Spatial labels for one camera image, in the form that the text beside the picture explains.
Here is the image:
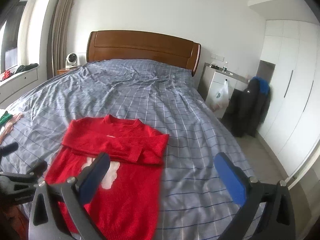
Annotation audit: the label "brown wooden headboard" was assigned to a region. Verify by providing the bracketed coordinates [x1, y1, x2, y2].
[86, 30, 201, 75]

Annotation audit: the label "white window drawer bench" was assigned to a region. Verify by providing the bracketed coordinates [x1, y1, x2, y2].
[1, 67, 39, 103]

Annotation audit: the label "white wardrobe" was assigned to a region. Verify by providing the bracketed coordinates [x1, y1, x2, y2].
[258, 20, 319, 179]

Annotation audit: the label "beige curtain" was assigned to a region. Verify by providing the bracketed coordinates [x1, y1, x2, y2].
[47, 0, 73, 79]

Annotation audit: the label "green and pink clothes pile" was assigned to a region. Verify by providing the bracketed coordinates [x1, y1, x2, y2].
[0, 113, 23, 144]

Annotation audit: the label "blue plaid bed cover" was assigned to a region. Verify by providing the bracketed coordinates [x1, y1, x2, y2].
[1, 60, 253, 239]

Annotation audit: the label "red knit sweater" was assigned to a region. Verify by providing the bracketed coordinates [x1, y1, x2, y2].
[45, 115, 169, 239]

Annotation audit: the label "dark clothes on bench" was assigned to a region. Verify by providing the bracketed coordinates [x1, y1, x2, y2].
[15, 63, 39, 74]

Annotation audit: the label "white bedside cabinet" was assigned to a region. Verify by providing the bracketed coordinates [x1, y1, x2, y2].
[198, 63, 249, 119]

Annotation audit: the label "black and blue jacket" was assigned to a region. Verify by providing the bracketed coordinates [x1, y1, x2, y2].
[222, 76, 271, 137]

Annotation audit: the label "wooden nightstand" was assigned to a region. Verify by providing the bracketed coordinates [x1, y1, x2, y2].
[57, 66, 80, 75]

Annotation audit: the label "small white fan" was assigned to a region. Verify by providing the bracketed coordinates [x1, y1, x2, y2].
[66, 53, 78, 69]

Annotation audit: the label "red cloth on bench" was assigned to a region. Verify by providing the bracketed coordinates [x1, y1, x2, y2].
[2, 70, 12, 81]

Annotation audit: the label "white plastic bag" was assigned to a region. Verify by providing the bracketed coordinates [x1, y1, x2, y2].
[212, 79, 229, 111]

